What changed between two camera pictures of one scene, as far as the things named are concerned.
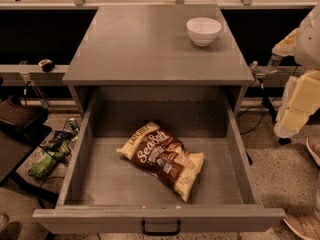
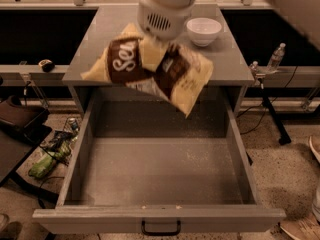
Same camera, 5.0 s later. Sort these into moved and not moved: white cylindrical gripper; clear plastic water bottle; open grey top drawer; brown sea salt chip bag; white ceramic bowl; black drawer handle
Moved: brown sea salt chip bag; white cylindrical gripper
Not moved: clear plastic water bottle; white ceramic bowl; black drawer handle; open grey top drawer
